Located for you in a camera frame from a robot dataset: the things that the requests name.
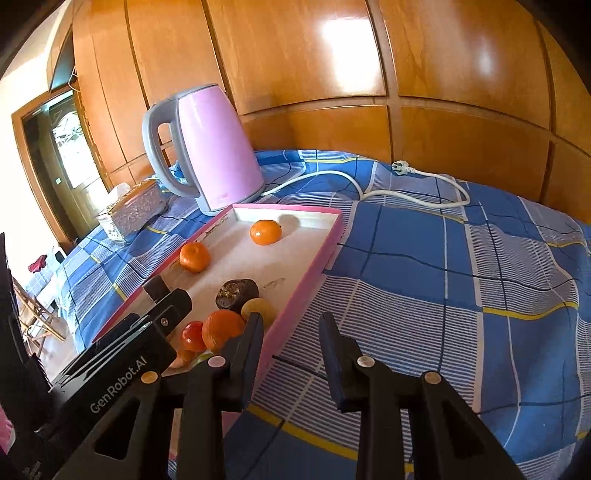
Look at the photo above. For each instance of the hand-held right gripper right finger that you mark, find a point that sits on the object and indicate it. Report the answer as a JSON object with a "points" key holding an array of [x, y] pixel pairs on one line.
{"points": [[332, 355]]}

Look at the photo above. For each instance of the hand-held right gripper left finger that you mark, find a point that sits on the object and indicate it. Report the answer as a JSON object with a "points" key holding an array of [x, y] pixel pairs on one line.
{"points": [[247, 355]]}

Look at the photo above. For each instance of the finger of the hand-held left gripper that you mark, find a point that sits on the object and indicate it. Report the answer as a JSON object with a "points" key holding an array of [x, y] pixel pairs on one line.
{"points": [[168, 311], [124, 326]]}

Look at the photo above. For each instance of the red tomato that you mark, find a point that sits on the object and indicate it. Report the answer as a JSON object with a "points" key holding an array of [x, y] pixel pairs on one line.
{"points": [[193, 336]]}

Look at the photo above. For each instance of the orange mandarin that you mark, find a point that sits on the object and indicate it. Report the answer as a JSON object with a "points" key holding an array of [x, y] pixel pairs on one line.
{"points": [[265, 231], [194, 257], [222, 329]]}

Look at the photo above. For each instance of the small yellow fruit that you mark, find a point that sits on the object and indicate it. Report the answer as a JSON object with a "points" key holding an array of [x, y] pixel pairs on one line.
{"points": [[259, 308]]}

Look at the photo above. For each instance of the dark brown fruit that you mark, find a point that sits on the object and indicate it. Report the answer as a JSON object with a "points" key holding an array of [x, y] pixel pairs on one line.
{"points": [[234, 294]]}

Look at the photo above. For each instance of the pink rimmed white tray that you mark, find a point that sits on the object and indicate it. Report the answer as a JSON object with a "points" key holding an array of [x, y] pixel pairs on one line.
{"points": [[240, 263]]}

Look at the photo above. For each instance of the wooden folding chair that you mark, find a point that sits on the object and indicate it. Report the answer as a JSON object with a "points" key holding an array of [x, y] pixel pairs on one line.
{"points": [[41, 318]]}

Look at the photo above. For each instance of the silver tissue box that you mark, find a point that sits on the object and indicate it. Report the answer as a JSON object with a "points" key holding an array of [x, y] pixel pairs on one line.
{"points": [[136, 210]]}

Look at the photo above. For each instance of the red cloth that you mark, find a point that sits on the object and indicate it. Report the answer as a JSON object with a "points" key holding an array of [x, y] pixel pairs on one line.
{"points": [[37, 264]]}

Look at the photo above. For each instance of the blue plaid blanket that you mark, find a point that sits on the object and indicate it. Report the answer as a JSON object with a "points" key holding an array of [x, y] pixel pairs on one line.
{"points": [[438, 286]]}

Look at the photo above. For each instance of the pink electric kettle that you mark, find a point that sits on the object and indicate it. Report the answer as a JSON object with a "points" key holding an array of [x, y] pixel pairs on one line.
{"points": [[217, 147]]}

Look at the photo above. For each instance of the wooden framed door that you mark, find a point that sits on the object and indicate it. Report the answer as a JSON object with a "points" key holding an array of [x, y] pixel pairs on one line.
{"points": [[69, 147]]}

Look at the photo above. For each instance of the wooden wardrobe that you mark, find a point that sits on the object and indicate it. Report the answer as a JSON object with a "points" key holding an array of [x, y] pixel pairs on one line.
{"points": [[323, 69]]}

